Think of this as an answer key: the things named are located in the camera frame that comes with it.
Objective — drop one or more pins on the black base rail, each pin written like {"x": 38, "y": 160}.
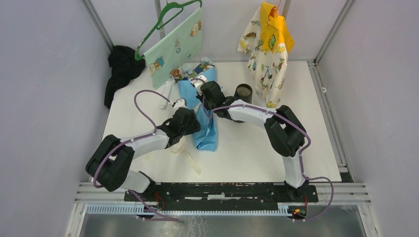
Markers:
{"x": 224, "y": 196}

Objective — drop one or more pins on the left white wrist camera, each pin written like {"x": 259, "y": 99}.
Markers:
{"x": 179, "y": 103}

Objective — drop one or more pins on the yellow patterned child shirt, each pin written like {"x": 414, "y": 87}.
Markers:
{"x": 267, "y": 41}

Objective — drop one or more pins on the black vase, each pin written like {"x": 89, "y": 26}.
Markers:
{"x": 244, "y": 93}

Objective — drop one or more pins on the green clothes hanger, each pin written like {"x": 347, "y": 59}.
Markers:
{"x": 160, "y": 21}

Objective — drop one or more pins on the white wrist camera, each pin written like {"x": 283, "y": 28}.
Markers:
{"x": 198, "y": 81}
{"x": 179, "y": 103}

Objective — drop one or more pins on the blue wrapping paper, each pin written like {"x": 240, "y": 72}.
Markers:
{"x": 207, "y": 138}

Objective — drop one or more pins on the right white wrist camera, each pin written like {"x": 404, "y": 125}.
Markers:
{"x": 198, "y": 81}

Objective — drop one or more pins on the green cartoon cloth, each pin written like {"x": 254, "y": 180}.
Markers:
{"x": 179, "y": 46}

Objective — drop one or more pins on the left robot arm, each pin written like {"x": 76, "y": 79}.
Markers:
{"x": 110, "y": 163}

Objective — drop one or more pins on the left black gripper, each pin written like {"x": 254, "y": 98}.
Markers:
{"x": 195, "y": 125}

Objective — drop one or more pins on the black cloth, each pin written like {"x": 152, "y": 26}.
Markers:
{"x": 124, "y": 68}

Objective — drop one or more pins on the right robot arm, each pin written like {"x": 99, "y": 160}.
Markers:
{"x": 285, "y": 132}

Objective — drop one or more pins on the cream ribbon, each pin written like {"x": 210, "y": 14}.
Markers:
{"x": 180, "y": 149}

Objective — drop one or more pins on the flower bunch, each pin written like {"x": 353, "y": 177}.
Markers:
{"x": 187, "y": 72}

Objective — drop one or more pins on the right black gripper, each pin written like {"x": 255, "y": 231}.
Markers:
{"x": 200, "y": 96}

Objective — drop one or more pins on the white plastic strip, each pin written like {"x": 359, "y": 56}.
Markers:
{"x": 166, "y": 93}

